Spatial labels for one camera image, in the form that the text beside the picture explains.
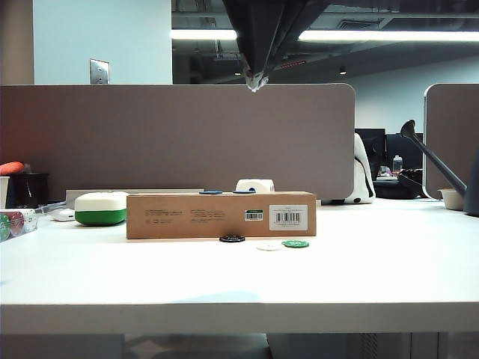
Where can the beige paper cup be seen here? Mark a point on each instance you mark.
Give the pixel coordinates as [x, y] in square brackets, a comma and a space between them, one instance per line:
[3, 192]

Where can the green chip stack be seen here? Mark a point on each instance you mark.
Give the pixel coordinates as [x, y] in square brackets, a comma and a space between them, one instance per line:
[3, 227]

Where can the black bag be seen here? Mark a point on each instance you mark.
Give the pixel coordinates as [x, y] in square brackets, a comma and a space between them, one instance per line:
[401, 187]

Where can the white bowl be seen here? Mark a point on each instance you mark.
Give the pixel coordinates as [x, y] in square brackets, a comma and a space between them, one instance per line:
[453, 200]

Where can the white poker chip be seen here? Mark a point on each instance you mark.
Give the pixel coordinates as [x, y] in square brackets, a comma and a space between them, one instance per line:
[269, 246]

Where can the black computer monitor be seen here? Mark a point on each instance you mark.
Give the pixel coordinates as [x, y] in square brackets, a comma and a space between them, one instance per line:
[407, 153]
[372, 147]

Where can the ceiling light strip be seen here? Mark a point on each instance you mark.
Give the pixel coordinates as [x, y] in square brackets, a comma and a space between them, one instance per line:
[374, 35]

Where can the black poker chip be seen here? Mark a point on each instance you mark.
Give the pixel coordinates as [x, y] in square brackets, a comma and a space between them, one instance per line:
[232, 238]

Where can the black mesh pen holder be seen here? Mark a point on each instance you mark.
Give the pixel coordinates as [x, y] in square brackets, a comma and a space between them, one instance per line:
[30, 190]

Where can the white earbuds case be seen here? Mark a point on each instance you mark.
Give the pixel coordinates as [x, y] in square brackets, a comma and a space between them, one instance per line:
[63, 215]

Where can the dark gray watering can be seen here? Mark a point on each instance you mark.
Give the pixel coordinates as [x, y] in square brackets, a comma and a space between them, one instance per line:
[473, 190]

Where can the clear acrylic chip tray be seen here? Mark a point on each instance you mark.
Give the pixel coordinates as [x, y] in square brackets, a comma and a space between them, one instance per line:
[34, 224]

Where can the white black plush toy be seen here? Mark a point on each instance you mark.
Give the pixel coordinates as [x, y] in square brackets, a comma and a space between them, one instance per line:
[362, 179]

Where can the orange cloth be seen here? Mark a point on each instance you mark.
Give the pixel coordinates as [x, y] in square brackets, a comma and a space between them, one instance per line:
[11, 168]

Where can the small clear background bottle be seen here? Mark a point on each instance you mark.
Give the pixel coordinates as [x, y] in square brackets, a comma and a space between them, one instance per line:
[398, 163]

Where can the green poker chip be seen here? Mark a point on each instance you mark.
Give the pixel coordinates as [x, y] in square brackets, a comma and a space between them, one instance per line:
[295, 244]

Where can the blue poker chip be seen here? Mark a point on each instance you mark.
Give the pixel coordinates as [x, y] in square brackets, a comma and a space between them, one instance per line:
[211, 192]
[244, 191]

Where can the white chip stack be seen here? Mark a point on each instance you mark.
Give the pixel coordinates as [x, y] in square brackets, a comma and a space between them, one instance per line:
[29, 220]

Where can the white-edged gray desk divider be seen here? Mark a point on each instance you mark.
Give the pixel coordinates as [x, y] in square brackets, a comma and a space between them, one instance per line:
[453, 142]

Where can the red chip stack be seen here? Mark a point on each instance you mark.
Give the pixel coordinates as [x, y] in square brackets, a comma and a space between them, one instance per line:
[16, 223]

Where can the metal wall switch plate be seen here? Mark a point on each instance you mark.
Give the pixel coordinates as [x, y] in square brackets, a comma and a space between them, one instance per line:
[99, 72]

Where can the brown cardboard box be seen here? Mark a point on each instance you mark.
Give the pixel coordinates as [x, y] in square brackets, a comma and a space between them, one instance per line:
[196, 220]

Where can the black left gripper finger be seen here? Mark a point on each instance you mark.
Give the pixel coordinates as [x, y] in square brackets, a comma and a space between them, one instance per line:
[290, 30]
[254, 33]

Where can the wide gray desk divider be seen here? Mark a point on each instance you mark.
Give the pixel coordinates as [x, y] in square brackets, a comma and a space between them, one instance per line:
[179, 142]

